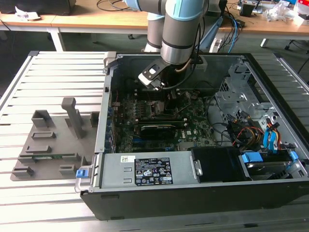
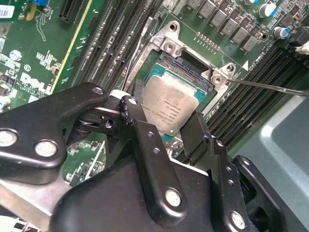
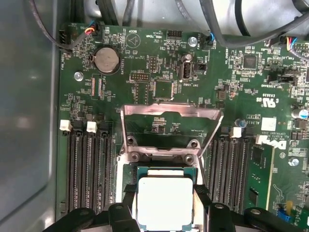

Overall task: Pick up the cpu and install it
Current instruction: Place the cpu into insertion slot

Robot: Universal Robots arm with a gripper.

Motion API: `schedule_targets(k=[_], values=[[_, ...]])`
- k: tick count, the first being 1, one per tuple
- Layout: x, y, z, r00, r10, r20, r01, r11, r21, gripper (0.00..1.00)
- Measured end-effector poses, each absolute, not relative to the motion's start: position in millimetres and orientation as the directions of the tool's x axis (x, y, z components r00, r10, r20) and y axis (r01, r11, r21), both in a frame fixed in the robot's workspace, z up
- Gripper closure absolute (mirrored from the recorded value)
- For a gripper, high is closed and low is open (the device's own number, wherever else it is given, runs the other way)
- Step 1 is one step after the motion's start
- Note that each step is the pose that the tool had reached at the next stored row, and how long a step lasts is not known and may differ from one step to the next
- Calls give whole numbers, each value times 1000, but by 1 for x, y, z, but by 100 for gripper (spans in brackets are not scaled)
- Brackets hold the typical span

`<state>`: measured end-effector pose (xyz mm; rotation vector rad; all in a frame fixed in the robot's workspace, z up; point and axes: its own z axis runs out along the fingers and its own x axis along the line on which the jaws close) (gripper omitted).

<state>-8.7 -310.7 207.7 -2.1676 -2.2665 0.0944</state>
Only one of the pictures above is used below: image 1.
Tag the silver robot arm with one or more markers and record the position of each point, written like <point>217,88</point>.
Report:
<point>178,29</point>

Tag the CPU socket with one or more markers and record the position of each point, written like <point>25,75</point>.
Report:
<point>158,107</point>

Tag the installed-type RAM stick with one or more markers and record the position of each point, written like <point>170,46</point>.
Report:
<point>159,124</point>

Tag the green motherboard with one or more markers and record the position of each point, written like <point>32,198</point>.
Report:
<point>198,125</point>

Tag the black graphics card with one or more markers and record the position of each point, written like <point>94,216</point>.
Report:
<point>157,131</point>

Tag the metal drive cage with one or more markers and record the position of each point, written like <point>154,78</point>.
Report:
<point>231,101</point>

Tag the black case latch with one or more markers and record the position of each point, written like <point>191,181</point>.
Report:
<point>106,89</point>

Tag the white power strip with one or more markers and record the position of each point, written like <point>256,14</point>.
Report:
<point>216,46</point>

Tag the black plastic shroud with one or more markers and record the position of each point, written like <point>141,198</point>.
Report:
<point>217,164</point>

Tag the grey power supply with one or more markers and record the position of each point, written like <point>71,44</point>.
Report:
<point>113,169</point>

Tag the blue disk carrier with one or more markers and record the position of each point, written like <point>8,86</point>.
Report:
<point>252,157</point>

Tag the black PC case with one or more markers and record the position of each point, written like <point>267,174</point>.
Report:
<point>169,205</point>

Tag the silver hard disk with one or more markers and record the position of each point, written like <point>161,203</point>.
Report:
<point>265,169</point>

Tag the blue power supply latch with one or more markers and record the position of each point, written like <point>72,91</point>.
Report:
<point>81,174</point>

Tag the wooden desk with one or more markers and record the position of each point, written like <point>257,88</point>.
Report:
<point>84,23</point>
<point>265,27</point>

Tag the grey parts rack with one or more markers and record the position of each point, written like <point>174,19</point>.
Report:
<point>60,145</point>

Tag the green RAM stick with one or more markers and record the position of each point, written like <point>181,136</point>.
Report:
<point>48,158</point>

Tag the clear plastic bag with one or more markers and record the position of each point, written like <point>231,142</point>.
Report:
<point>277,10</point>

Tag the white box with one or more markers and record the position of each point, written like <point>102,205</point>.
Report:
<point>301,9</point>

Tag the crumpled white paper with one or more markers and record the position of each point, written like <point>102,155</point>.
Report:
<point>26,15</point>

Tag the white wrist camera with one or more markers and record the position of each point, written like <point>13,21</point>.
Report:
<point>150,72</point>

